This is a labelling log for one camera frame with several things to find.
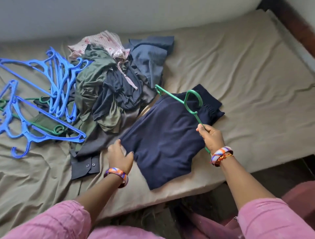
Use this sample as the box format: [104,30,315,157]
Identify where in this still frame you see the striped white purple bangle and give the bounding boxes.
[210,146,233,167]

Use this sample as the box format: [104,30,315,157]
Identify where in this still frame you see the pink floral striped garment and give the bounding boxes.
[67,30,131,63]

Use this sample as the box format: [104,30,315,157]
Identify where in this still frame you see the grey button shirt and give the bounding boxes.
[69,96,159,181]

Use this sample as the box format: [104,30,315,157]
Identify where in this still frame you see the blue striped shirt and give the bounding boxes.
[124,35,175,90]

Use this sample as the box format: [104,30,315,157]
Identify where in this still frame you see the person's right forearm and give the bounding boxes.
[219,157,276,211]

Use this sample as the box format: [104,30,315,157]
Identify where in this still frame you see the dark wooden bed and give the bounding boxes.
[257,0,315,59]

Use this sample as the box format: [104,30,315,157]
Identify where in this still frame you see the person's left hand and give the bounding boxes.
[107,139,135,174]

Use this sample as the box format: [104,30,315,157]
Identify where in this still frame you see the maroon plastic chair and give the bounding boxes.
[175,180,315,239]

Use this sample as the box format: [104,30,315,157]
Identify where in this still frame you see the pile of blue hangers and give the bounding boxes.
[0,47,94,160]

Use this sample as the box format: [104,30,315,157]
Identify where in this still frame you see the navy blue shorts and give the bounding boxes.
[119,84,225,191]

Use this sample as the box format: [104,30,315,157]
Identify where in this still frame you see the bed with beige sheet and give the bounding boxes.
[0,9,315,237]

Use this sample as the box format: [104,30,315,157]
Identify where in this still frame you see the striped orange purple bangle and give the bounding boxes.
[103,167,130,189]

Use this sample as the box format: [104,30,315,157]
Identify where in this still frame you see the green plastic hanger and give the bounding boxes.
[154,84,211,154]

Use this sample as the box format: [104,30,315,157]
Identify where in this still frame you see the person's right hand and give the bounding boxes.
[196,123,226,155]

